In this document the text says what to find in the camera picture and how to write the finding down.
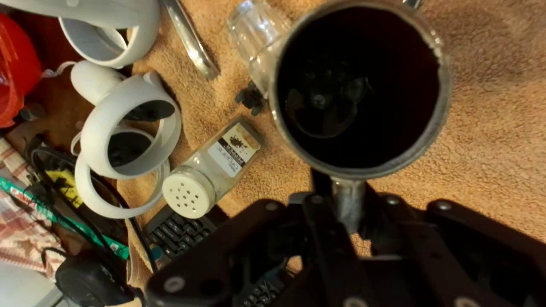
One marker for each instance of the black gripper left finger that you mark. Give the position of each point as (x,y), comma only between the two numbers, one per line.
(270,255)

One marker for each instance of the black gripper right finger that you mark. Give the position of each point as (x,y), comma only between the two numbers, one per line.
(454,253)

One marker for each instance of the black mug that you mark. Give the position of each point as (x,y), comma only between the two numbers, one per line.
(360,89)

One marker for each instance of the silver metal spoon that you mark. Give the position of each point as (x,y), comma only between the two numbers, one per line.
(189,40)

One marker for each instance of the beige towel table cover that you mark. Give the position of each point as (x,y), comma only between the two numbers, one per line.
(491,151)

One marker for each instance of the glass spice shaker white lid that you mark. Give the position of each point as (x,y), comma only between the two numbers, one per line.
(196,185)

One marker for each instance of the black computer keyboard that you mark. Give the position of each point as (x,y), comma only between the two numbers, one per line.
(169,236)

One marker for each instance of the white vr controller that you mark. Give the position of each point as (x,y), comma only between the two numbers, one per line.
(113,99)
(109,33)

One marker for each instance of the small clear shot glass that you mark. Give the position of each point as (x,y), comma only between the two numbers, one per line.
(256,31)

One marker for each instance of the green flat package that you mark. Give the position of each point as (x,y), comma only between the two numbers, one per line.
(53,215)

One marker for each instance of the red striped cloth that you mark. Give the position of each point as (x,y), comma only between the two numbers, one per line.
(26,238)

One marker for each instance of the red plastic bowl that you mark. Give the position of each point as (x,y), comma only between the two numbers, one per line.
(19,69)

